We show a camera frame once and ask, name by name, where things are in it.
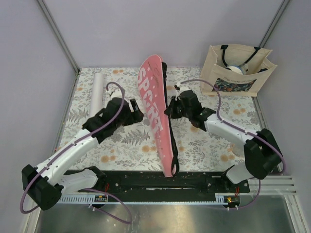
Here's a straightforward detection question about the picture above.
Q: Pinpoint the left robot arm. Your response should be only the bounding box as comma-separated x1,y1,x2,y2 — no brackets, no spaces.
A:
21,97,143,210

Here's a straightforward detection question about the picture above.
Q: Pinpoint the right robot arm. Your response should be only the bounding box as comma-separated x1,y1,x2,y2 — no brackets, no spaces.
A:
164,90,283,192

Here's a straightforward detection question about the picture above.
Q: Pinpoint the white shuttlecock tube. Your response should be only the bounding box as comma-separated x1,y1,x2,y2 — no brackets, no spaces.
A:
88,73,105,117

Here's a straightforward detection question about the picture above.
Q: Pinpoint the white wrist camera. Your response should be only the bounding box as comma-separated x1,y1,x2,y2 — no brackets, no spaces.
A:
107,89,122,100
174,83,183,100

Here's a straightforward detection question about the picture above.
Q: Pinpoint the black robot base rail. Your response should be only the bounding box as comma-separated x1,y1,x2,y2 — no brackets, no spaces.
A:
91,170,250,198

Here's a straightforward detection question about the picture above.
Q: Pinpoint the pink capped bottle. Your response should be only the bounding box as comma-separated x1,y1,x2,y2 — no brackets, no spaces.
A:
230,143,244,157

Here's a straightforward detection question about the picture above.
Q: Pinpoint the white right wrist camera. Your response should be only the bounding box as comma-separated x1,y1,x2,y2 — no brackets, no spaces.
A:
174,83,183,100

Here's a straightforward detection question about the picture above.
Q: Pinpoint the floral table cloth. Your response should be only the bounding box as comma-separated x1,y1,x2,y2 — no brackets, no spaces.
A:
58,67,260,171

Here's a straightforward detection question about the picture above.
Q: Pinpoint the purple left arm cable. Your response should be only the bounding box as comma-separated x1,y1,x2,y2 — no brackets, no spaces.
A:
19,82,133,224

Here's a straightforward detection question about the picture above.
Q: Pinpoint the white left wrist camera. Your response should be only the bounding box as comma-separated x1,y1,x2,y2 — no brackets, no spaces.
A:
107,89,122,100

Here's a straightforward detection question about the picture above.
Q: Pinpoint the beige canvas tote bag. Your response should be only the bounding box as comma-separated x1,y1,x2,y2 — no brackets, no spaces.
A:
200,44,277,97

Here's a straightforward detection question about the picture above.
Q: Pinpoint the white slotted cable duct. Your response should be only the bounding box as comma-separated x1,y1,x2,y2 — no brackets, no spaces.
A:
58,190,226,205

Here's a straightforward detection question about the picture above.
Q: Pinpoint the water bottle in tote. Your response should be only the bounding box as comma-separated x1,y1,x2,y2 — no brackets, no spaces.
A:
226,63,248,75

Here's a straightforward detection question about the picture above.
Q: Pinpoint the pink racket bag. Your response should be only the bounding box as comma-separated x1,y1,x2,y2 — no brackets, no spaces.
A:
137,55,179,177

